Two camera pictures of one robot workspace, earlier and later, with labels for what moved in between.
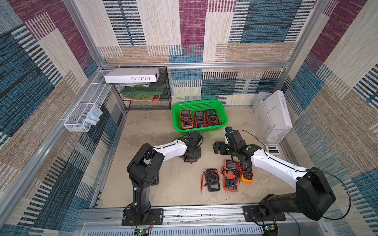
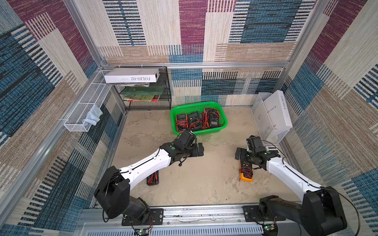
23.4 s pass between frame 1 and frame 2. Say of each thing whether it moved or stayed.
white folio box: stayed
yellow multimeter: stayed
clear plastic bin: stayed
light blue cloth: stayed
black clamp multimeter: moved
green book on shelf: stayed
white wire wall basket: stayed
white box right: stayed
